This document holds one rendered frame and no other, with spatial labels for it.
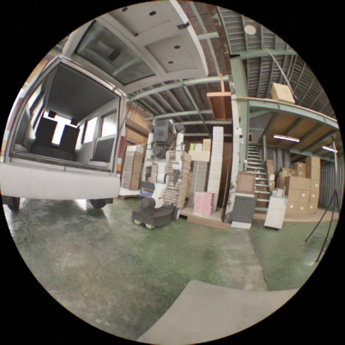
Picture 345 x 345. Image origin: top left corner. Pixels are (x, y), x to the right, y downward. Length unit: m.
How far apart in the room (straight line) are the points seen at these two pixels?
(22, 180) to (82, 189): 0.60
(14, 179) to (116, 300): 1.06
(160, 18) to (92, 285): 1.73
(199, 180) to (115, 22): 2.57
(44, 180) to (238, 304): 1.36
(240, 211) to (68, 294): 2.03
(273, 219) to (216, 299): 1.80
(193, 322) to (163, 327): 0.09
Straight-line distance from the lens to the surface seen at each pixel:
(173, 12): 1.06
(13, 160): 1.35
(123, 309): 0.70
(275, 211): 2.15
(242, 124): 3.09
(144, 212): 1.39
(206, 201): 1.90
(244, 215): 1.95
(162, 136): 1.55
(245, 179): 1.91
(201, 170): 2.29
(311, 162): 4.41
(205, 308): 0.51
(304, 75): 8.69
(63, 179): 1.16
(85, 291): 0.77
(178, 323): 0.47
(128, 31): 1.30
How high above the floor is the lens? 0.63
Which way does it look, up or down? 3 degrees up
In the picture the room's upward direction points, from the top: 8 degrees clockwise
